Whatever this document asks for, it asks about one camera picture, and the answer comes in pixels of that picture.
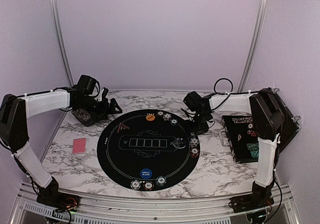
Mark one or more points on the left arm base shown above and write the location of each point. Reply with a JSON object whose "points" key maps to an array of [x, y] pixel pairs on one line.
{"points": [[51, 196]]}

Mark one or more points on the black poker chip case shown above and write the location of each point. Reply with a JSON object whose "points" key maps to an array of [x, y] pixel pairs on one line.
{"points": [[250, 136]]}

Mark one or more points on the red playing card deck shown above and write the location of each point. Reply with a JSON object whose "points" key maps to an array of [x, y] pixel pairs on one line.
{"points": [[79, 146]]}

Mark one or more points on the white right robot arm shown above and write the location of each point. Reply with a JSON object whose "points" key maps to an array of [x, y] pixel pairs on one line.
{"points": [[239, 102]]}

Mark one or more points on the black floral patterned pouch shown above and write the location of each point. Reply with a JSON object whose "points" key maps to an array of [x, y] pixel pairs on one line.
{"points": [[88, 118]]}

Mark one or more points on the round black poker mat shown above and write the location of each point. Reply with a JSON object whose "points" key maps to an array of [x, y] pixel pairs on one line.
{"points": [[147, 145]]}

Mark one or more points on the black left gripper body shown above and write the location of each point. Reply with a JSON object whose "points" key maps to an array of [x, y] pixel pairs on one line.
{"points": [[88, 101]]}

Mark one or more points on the blue small blind button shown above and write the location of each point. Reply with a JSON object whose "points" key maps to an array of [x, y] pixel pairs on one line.
{"points": [[146, 173]]}

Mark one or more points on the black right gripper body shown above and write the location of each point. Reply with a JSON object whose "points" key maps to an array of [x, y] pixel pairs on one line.
{"points": [[199, 122]]}

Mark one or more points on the orange big blind button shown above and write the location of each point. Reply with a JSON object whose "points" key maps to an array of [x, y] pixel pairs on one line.
{"points": [[150, 117]]}

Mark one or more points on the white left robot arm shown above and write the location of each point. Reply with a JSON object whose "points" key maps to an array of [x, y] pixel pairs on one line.
{"points": [[14, 114]]}

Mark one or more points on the black dealer button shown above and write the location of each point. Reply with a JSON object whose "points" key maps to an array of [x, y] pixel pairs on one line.
{"points": [[179, 143]]}

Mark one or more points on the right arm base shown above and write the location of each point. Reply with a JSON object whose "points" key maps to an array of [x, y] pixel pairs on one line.
{"points": [[250, 202]]}

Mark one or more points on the red triangular all-in marker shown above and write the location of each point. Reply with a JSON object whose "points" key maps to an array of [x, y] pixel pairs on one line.
{"points": [[122, 127]]}

